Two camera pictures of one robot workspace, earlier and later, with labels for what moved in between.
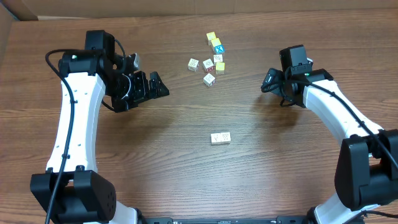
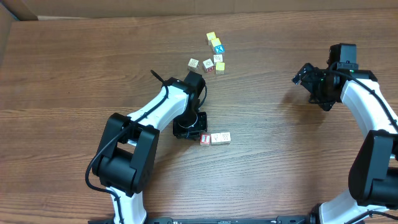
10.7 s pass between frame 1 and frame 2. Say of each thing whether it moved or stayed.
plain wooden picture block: stayed
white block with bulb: stayed
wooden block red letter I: moved
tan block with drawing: stayed
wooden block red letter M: stayed
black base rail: stayed
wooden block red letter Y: stayed
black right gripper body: moved
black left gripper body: moved
